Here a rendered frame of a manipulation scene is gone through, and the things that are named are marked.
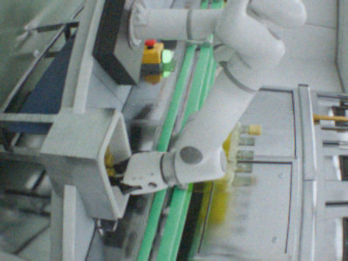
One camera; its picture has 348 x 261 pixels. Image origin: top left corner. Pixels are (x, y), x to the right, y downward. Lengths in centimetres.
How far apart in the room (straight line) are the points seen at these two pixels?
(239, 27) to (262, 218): 73
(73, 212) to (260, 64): 55
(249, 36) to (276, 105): 105
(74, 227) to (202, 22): 62
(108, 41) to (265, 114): 88
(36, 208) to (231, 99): 92
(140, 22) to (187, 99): 34
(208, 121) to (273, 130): 87
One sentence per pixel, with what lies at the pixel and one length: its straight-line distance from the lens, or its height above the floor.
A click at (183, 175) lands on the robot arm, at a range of 101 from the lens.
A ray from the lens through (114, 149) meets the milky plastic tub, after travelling 114.
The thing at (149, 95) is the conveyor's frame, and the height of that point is 82.
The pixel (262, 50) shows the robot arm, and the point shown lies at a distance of 84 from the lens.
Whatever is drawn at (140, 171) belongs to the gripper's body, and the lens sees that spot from 105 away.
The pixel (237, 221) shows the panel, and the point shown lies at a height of 111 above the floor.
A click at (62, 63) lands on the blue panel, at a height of 39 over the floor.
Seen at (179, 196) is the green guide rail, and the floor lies 95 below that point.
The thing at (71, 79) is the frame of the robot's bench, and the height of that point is 67.
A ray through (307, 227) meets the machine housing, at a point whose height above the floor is 136.
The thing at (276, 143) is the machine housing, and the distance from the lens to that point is 167.
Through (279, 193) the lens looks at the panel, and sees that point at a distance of 145.
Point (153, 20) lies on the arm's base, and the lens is 118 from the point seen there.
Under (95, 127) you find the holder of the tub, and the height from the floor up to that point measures 80.
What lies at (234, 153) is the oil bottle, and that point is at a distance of 137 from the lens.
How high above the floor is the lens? 117
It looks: 11 degrees down
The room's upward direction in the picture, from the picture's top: 93 degrees clockwise
